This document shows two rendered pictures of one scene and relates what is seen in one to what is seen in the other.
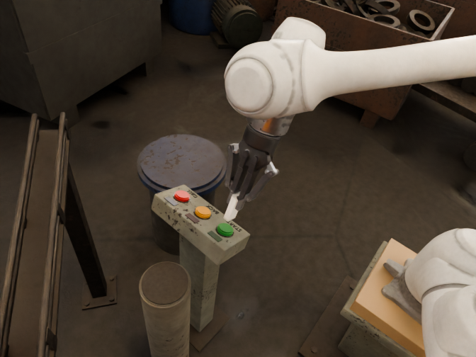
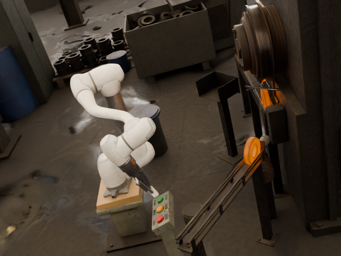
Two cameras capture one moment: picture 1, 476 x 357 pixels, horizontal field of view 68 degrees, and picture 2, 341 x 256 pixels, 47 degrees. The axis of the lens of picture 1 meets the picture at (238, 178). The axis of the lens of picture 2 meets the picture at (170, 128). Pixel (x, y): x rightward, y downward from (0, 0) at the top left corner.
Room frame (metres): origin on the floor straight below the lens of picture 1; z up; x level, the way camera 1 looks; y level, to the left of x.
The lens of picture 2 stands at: (1.13, 1.57, 2.00)
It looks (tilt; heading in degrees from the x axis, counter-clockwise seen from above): 30 degrees down; 243
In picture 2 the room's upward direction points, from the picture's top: 17 degrees counter-clockwise
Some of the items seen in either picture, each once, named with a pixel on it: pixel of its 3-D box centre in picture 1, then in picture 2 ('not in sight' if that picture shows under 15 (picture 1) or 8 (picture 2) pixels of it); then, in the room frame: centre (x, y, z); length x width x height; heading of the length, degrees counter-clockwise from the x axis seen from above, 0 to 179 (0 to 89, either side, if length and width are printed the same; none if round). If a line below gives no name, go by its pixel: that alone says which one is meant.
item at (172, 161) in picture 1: (182, 199); not in sight; (0.93, 0.21, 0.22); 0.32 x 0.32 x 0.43
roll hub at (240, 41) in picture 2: not in sight; (241, 48); (-0.35, -0.12, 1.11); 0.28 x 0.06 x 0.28; 55
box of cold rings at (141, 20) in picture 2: not in sight; (169, 38); (-1.43, -2.72, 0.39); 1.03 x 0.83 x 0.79; 149
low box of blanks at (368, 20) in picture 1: (354, 45); not in sight; (2.43, -0.65, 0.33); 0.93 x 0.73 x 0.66; 62
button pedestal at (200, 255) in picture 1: (198, 273); (173, 246); (0.56, 0.07, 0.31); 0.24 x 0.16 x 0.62; 55
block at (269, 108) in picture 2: not in sight; (277, 124); (-0.31, 0.13, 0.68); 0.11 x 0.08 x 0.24; 145
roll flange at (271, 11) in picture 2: not in sight; (271, 40); (-0.50, -0.02, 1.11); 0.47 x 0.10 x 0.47; 55
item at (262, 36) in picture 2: not in sight; (257, 43); (-0.43, -0.07, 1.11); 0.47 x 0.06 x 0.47; 55
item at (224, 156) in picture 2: not in sight; (224, 119); (-0.49, -0.62, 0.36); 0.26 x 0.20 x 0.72; 90
